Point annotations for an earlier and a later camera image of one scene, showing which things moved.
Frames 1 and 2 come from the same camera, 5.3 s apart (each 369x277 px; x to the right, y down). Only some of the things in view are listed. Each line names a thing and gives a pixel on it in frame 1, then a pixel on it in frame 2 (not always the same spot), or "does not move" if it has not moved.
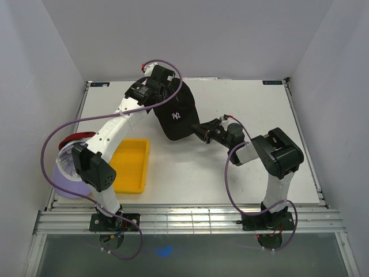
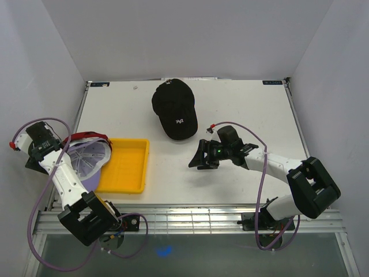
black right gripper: x=207 y=130 to x=204 y=146
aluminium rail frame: x=192 y=218 does not move
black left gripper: x=169 y=86 to x=30 y=164
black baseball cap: x=177 y=118 does not move
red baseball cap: x=75 y=136 does not move
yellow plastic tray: x=130 y=163 does not move
